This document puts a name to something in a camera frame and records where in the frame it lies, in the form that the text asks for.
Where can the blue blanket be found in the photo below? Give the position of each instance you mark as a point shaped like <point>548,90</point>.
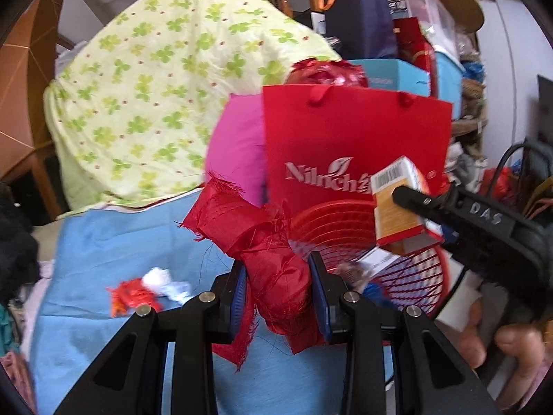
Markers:
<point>108,242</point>

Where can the long white medicine box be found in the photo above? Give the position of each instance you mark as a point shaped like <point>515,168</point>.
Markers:
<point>380,259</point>

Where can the light blue plastic tub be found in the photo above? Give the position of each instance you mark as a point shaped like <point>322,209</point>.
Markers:
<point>449,78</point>

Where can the white plastic bag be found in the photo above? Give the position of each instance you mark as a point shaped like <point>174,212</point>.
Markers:
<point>156,279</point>

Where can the person's right hand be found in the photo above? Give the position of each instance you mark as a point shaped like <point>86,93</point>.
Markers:
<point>514,346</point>

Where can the blue plastic bag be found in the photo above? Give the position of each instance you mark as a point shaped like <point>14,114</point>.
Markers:
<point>376,292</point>

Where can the orange and white medicine box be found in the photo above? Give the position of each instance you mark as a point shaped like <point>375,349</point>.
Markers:
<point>397,220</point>

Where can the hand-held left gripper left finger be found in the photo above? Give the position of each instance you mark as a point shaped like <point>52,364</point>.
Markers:
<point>237,307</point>

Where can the clear plastic storage box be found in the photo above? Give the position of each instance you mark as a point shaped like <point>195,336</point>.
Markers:
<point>427,8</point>

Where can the black fluffy garment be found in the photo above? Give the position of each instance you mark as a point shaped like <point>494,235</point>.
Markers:
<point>17,246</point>

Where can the red plastic bag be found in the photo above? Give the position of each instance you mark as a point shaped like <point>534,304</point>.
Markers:
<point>499,183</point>

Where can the black television screen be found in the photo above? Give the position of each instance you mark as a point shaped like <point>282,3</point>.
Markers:
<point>545,103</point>

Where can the red gift box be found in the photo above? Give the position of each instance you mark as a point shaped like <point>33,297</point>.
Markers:
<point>410,39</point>

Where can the light blue cardboard box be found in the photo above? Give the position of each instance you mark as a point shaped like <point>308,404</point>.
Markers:
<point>389,73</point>

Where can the orange plastic bag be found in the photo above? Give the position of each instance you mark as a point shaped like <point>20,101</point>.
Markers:
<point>134,296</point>

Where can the teal cloth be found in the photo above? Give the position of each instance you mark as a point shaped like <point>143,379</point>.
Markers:
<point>6,328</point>

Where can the green clover print quilt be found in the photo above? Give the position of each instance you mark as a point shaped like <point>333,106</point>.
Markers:
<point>151,95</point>

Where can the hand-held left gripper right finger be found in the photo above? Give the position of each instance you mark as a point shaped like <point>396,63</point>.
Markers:
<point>320,302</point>

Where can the red mesh basket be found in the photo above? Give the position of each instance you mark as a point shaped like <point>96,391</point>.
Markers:
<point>337,224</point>

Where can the red crinkled foil wrapping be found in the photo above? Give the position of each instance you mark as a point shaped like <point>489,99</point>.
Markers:
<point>328,73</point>

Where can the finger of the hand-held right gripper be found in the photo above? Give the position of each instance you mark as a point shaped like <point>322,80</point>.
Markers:
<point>421,205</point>
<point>446,235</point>

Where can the red cloth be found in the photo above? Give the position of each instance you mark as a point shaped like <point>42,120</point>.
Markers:
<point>268,259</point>

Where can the red paper bag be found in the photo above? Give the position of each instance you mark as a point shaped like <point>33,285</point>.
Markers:
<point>345,129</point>

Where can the pink pillow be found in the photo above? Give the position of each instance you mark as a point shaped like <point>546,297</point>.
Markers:
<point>235,147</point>

